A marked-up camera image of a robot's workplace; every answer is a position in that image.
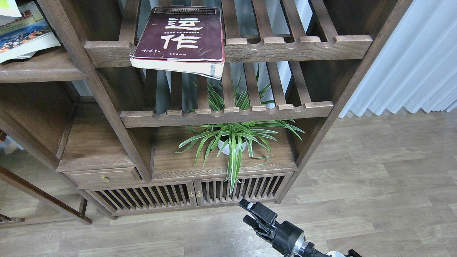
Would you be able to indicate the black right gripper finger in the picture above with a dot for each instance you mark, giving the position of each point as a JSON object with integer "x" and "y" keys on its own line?
{"x": 258, "y": 227}
{"x": 259, "y": 211}

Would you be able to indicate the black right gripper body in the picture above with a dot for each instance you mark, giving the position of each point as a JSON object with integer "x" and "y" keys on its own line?
{"x": 286, "y": 238}

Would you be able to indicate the maroon book white characters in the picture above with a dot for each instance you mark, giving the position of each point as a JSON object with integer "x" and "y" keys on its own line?
{"x": 182, "y": 38}

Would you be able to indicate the colourful 300 paperback book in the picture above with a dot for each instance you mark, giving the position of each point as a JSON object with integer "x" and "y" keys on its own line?
{"x": 26, "y": 35}

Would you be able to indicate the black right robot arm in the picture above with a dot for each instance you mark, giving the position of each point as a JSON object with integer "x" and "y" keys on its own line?
{"x": 351, "y": 252}

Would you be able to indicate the white plant pot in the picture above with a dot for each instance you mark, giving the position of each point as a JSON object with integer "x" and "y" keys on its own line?
{"x": 225, "y": 148}

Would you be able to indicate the green spider plant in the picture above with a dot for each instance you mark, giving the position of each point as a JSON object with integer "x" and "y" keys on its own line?
{"x": 207, "y": 136}

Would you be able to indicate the brass drawer knob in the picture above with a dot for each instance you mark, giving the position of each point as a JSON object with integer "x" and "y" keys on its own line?
{"x": 104, "y": 179}

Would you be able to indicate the dark wooden bookshelf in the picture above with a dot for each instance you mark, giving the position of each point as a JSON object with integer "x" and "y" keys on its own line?
{"x": 84, "y": 111}

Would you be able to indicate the white pleated curtain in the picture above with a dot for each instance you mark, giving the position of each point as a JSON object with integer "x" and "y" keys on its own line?
{"x": 417, "y": 67}

